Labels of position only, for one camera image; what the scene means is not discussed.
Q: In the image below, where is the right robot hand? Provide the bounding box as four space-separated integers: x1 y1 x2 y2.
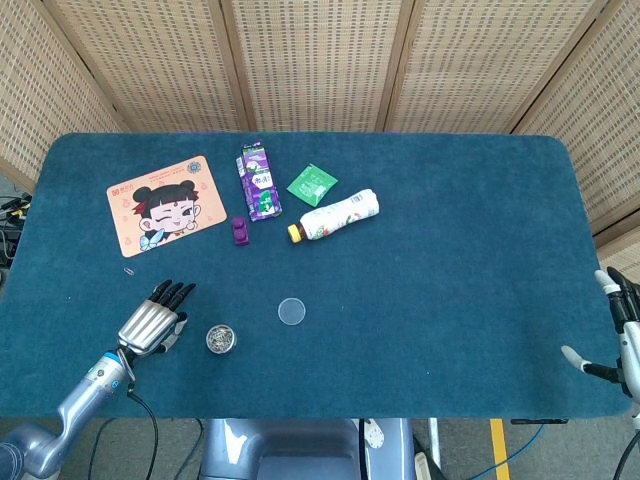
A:
560 266 640 402

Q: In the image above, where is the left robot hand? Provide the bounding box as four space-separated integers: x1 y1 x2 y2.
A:
116 279 197 358

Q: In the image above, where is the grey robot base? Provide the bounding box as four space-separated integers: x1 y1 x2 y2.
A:
199 418 416 480

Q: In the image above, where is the pink cartoon mouse pad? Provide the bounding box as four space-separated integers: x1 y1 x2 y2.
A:
105 155 227 258

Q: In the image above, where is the clear round plastic lid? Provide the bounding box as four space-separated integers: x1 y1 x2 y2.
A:
277 297 307 327

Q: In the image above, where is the clear jar of paperclips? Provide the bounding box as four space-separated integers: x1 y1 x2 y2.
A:
205 324 239 356

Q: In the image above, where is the purple toy block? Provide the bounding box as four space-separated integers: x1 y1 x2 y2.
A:
230 216 251 247

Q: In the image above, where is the purple milk carton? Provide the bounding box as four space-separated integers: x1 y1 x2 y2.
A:
235 140 283 223

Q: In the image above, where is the green sachet packet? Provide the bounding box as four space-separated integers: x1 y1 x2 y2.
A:
286 163 339 208

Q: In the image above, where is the white table leg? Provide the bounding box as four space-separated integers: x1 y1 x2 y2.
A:
426 418 442 474

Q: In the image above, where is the yellow capped drink bottle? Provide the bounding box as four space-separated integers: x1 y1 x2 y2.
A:
287 188 380 245

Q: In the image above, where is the woven folding screen panel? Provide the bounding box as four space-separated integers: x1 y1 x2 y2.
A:
384 0 620 135
512 0 640 281
0 0 127 194
42 0 251 134
219 0 417 134

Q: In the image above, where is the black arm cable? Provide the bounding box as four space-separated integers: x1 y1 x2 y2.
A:
126 388 160 480

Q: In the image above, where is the blue floor cable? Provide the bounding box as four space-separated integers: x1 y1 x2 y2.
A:
477 422 547 480

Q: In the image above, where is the black cable tangle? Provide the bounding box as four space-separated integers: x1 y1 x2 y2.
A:
0 193 34 271

